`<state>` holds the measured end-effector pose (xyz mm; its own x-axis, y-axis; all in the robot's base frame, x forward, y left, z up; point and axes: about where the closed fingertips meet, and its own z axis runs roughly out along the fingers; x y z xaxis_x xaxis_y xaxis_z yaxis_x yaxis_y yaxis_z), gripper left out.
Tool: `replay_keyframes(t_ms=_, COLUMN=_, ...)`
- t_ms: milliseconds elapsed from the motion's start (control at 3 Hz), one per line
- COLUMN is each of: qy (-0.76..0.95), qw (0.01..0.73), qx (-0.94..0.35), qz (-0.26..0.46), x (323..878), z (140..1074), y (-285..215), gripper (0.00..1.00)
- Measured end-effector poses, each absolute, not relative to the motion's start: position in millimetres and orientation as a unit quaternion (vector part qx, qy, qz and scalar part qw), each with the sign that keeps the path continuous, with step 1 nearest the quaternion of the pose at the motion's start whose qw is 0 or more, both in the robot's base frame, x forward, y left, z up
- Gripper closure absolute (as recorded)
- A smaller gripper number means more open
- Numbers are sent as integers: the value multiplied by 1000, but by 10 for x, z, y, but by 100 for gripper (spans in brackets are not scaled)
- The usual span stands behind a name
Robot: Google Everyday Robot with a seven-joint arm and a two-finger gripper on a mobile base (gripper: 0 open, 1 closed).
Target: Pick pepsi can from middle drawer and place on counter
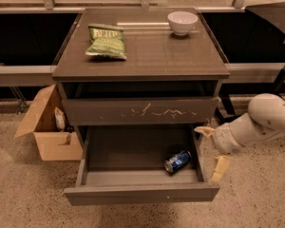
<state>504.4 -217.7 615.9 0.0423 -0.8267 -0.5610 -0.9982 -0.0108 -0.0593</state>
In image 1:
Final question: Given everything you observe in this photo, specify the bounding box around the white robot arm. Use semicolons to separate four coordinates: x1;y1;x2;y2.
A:
194;93;285;182

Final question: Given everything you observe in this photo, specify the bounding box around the scratched grey top drawer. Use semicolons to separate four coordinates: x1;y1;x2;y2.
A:
62;97;219;125

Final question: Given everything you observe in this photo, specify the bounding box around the snack packet in box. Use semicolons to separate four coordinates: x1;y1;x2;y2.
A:
54;107;66;131

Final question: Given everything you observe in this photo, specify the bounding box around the black rolling stand base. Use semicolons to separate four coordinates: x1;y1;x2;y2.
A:
215;66;285;124

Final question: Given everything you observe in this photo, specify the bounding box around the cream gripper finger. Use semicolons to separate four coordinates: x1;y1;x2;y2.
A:
194;126;216;138
211;155;231;182

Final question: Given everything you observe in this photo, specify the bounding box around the blue pepsi can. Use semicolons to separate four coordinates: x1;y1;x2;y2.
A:
163;150;191;174

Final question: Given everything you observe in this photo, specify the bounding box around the green chip bag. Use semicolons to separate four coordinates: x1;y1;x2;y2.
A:
85;24;126;60

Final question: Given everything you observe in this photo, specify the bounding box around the dark grey drawer cabinet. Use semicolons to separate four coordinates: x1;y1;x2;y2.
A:
51;7;230;150

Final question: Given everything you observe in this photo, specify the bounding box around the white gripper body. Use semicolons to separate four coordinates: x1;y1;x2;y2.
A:
212;121;242;154

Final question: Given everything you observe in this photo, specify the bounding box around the open cardboard box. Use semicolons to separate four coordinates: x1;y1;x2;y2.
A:
14;85;83;161

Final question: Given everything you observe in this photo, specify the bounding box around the white ceramic bowl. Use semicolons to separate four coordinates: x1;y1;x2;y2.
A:
167;11;198;36

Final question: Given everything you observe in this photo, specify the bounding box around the metal window railing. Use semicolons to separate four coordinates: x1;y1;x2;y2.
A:
0;0;285;87

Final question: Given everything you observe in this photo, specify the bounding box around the open grey middle drawer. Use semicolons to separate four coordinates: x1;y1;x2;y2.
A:
64;124;219;205

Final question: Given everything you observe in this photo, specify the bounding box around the dark side table top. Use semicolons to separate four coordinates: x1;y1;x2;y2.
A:
245;2;285;35

